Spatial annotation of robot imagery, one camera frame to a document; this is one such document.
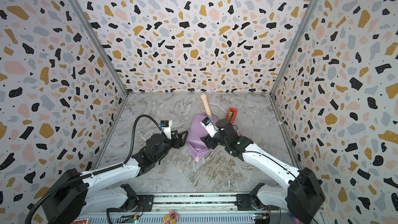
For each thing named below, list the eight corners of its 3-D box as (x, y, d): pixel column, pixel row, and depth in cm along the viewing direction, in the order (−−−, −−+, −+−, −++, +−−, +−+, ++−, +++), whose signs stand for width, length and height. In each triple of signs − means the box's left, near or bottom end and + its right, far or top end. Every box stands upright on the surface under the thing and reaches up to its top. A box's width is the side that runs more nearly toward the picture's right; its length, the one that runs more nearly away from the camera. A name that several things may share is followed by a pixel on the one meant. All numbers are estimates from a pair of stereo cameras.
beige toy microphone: (207, 116, 110) (207, 114, 108) (200, 97, 122) (200, 94, 120) (213, 115, 111) (213, 113, 109) (205, 95, 123) (205, 93, 121)
